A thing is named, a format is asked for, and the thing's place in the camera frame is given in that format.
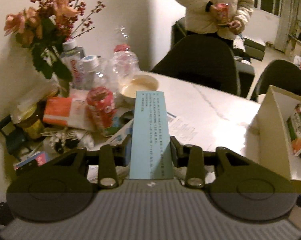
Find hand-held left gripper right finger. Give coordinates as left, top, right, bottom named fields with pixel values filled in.
left=170, top=136, right=253, bottom=189

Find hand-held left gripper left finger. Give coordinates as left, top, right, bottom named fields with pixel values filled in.
left=48, top=134, right=132, bottom=190

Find white and light blue box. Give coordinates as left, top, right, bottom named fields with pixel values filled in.
left=129, top=91, right=173, bottom=180

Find beige cardboard storage box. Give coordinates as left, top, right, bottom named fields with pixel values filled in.
left=250, top=85, right=301, bottom=182

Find white marble desktop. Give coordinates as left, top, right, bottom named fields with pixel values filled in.
left=0, top=71, right=264, bottom=183

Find blue bordered white box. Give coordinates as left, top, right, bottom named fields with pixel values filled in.
left=108, top=111, right=199, bottom=167

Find white black rolled cloth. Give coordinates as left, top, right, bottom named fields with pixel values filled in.
left=42, top=127, right=95, bottom=153

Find red label drink bottle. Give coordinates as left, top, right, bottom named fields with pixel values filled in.
left=214, top=0, right=230, bottom=27
left=87, top=71, right=119, bottom=137

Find small blue red box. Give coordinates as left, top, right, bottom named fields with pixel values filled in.
left=14, top=151, right=50, bottom=172

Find orange white packet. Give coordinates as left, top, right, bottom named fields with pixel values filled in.
left=43, top=96, right=91, bottom=132

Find cream bowl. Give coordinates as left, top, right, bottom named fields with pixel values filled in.
left=119, top=74, right=159, bottom=105

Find glass jar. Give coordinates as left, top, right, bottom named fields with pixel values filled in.
left=14, top=104, right=45, bottom=140

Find black chair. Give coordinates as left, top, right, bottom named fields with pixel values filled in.
left=250, top=59, right=301, bottom=102
left=150, top=34, right=241, bottom=96

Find clear water bottle white cap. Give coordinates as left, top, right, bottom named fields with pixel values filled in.
left=61, top=40, right=87, bottom=90
left=80, top=55, right=108, bottom=90

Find black metal holder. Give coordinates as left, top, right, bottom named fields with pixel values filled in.
left=0, top=115, right=28, bottom=160

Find clear crushed plastic bottle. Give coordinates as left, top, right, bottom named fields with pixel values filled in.
left=111, top=26, right=140, bottom=90

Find grey sofa bed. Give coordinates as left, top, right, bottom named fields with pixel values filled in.
left=237, top=35, right=266, bottom=62

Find flower bouquet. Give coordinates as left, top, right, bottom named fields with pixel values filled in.
left=4, top=0, right=106, bottom=80

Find curtain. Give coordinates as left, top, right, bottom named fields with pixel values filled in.
left=275, top=0, right=299, bottom=53

